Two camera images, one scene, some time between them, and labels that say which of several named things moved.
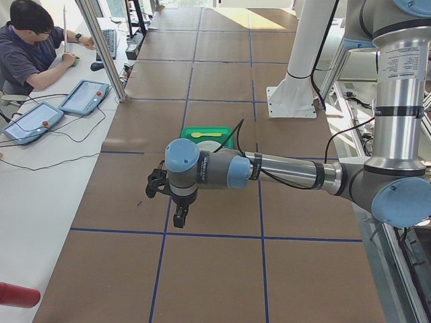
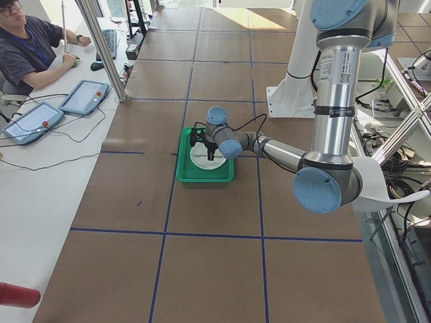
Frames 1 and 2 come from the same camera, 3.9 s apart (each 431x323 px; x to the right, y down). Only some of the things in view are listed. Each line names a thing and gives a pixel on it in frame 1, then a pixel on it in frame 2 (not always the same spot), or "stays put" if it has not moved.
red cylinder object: [19, 296] stays put
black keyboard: [110, 36] stays put
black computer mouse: [96, 66] stays put
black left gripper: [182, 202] → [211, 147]
